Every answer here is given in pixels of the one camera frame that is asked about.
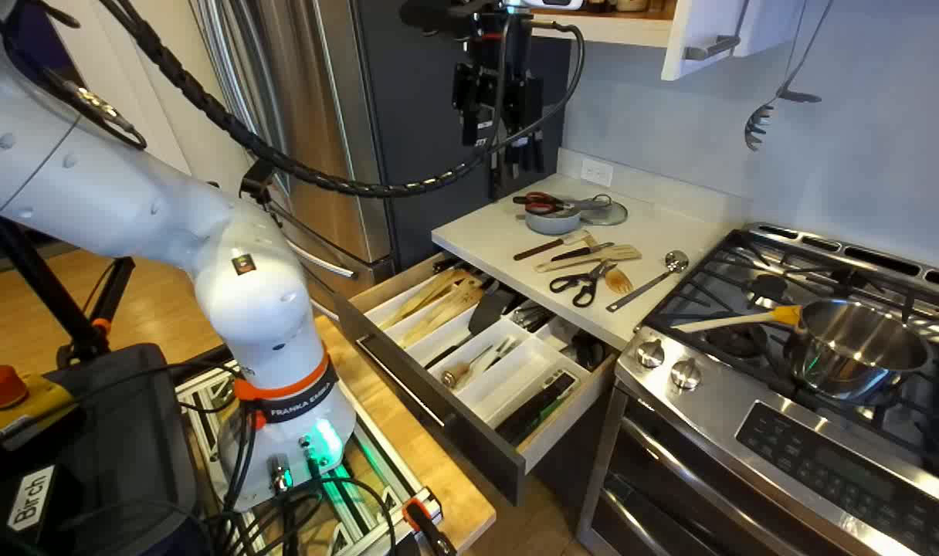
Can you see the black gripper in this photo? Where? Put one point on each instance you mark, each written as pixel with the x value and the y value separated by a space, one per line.
pixel 490 49

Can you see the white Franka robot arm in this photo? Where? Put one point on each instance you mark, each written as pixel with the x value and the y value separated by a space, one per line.
pixel 131 195

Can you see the gray bowl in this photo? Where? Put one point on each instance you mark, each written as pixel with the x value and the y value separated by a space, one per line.
pixel 551 222

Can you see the silver stove knob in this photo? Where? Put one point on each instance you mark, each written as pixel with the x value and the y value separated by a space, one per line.
pixel 650 354
pixel 687 375

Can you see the round metal lid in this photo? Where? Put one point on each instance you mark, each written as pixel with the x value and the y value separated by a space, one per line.
pixel 611 215

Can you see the stainless steel refrigerator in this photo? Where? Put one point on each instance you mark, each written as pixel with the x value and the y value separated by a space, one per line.
pixel 316 102

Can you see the slotted wooden spatula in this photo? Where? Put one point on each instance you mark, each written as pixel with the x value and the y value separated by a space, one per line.
pixel 426 298

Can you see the black nylon turner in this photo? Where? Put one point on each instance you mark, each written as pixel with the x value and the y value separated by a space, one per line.
pixel 492 309

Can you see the black kitchen tool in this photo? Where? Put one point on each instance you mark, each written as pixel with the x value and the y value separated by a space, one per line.
pixel 534 317
pixel 592 354

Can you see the small wooden scraper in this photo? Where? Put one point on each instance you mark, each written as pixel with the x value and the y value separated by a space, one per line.
pixel 620 279

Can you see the white narrow utensil tray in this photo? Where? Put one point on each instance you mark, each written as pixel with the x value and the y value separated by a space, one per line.
pixel 387 305

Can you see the metal ice cream scoop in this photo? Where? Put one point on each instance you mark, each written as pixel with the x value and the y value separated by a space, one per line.
pixel 679 260

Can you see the hanging slotted spoon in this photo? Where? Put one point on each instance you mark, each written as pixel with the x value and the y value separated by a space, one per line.
pixel 758 123

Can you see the white compartment cutlery tray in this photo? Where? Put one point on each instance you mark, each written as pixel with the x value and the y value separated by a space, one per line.
pixel 512 387

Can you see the long green and black tool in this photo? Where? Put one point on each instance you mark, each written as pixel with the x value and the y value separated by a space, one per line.
pixel 537 406

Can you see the wooden kitchen drawer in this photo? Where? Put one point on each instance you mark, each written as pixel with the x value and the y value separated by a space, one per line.
pixel 441 410

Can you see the hanging gray spatula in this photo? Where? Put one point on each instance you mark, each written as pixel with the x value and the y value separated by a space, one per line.
pixel 797 94

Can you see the aluminium base mounting plate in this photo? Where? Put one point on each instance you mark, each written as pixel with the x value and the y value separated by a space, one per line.
pixel 208 401

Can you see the orange clamp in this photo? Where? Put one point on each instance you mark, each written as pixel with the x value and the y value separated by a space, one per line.
pixel 423 520

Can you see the stainless gas range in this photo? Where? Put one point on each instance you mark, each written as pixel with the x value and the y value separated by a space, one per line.
pixel 797 453

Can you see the black tripod stand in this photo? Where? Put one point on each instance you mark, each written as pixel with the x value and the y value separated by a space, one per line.
pixel 48 287

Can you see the black controller box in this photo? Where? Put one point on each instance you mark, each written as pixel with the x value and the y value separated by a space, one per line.
pixel 119 453

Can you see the yellow emergency stop button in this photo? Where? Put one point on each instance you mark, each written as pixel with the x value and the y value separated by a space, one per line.
pixel 25 406

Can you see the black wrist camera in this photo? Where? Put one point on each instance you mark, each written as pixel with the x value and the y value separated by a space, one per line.
pixel 454 12

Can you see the white wall outlet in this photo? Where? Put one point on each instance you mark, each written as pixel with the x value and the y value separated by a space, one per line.
pixel 596 171

